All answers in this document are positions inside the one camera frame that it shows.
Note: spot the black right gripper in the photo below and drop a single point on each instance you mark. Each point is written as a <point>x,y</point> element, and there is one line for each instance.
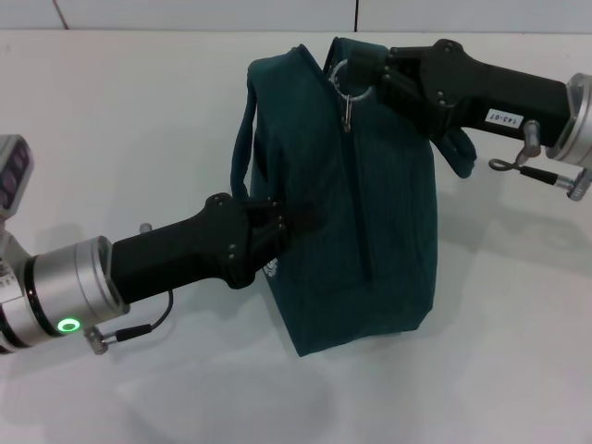
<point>490,97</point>

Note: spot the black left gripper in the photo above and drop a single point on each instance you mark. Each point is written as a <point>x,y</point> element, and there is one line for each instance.
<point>185,254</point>

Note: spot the dark teal insulated lunch bag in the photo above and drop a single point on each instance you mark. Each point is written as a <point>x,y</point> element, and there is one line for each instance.
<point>370,208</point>

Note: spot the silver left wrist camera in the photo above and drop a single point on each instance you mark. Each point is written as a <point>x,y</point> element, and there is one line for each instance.
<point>11,176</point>

